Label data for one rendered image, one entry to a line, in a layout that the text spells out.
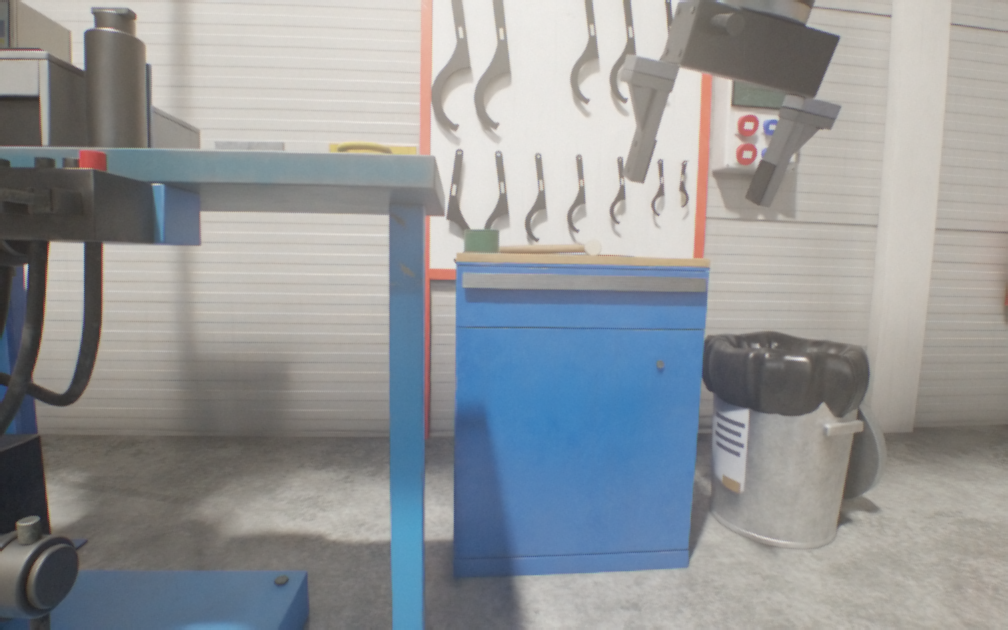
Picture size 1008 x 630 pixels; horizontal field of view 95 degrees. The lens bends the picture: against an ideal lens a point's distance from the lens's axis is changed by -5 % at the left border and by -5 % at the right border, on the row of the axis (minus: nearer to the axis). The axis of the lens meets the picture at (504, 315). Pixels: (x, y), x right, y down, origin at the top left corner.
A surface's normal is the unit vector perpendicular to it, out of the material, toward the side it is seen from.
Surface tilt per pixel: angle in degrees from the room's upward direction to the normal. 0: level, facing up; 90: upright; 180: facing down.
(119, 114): 90
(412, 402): 90
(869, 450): 103
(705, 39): 114
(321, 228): 90
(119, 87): 90
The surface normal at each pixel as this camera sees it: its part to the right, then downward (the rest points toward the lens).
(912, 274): 0.08, 0.11
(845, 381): -0.51, 0.11
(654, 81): 0.08, 0.50
